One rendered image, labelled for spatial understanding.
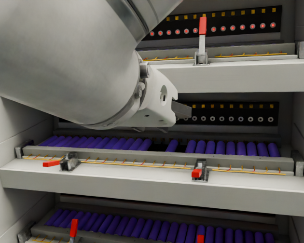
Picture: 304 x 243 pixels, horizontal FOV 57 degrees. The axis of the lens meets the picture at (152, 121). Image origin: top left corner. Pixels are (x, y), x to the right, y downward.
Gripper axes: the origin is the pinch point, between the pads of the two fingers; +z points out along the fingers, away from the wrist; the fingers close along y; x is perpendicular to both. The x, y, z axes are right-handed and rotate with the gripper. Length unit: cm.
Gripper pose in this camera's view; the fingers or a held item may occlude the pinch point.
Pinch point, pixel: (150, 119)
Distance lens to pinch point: 40.9
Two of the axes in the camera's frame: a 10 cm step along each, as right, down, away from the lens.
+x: -0.7, 9.8, -1.8
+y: -9.6, -0.2, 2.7
